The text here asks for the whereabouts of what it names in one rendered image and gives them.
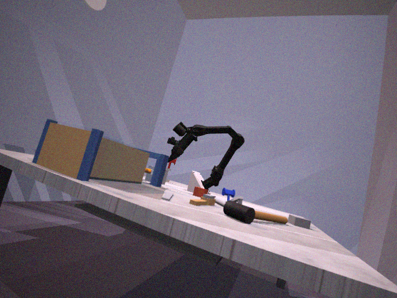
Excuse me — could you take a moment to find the black mallet with wooden handle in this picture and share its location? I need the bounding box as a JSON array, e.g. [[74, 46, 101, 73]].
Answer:
[[223, 201, 288, 224]]

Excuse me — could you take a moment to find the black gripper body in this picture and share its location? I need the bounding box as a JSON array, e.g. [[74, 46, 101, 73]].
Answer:
[[173, 139, 189, 155]]

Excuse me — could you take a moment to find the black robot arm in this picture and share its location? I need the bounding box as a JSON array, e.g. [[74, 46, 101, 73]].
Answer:
[[167, 122, 245, 190]]

